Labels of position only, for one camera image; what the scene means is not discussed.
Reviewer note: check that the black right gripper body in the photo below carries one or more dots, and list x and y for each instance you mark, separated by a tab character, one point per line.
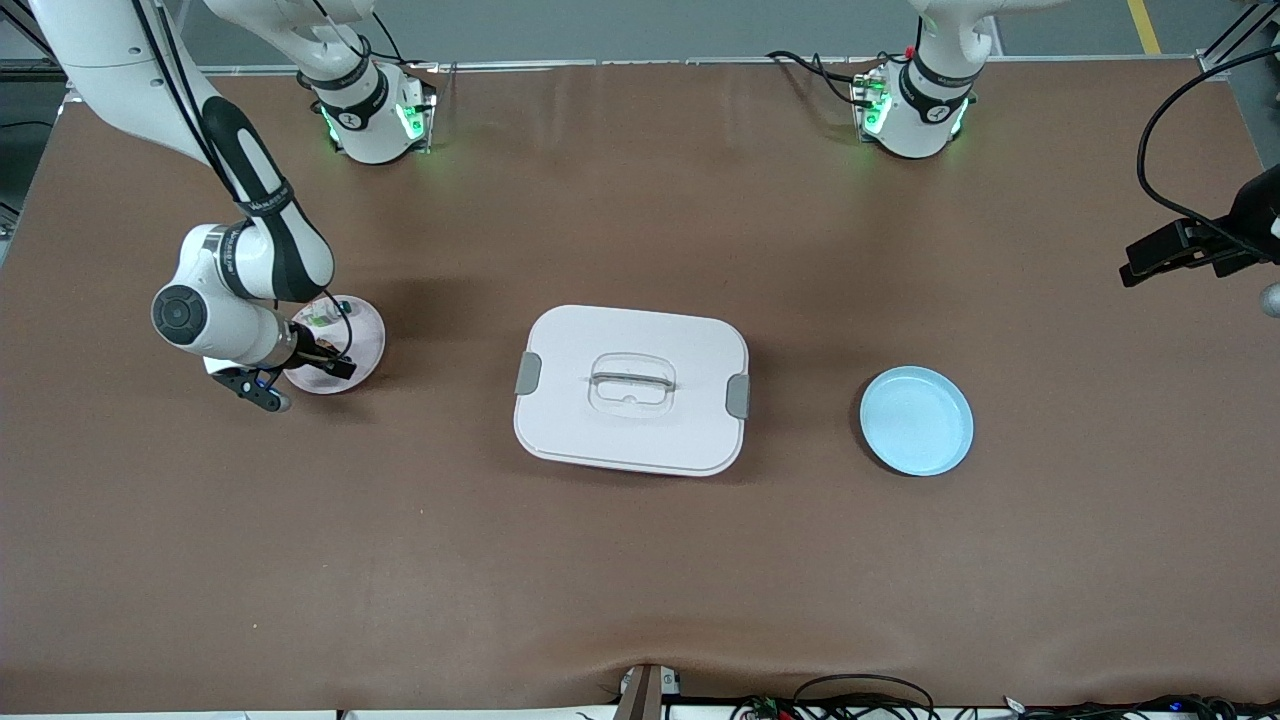
308	350

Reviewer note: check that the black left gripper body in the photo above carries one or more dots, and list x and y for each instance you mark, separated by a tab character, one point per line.
1257	215

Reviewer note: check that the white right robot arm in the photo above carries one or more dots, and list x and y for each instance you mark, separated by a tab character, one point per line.
250	170

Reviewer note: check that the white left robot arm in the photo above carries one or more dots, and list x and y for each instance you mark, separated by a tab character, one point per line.
925	115

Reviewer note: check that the white lidded storage box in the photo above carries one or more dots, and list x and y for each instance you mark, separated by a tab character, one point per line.
600	440

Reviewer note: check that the pale pink round plate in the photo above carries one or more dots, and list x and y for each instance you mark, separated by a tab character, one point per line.
366	335

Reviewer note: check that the light blue round plate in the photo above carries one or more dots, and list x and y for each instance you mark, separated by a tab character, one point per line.
915	420

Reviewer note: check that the aluminium cell frame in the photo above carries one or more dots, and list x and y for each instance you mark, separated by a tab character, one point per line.
15	70
1215	65

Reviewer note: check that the metal table edge rail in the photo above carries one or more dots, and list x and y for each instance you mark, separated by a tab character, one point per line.
650	62

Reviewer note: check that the brown camera mount post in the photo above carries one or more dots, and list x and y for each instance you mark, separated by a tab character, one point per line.
645	695

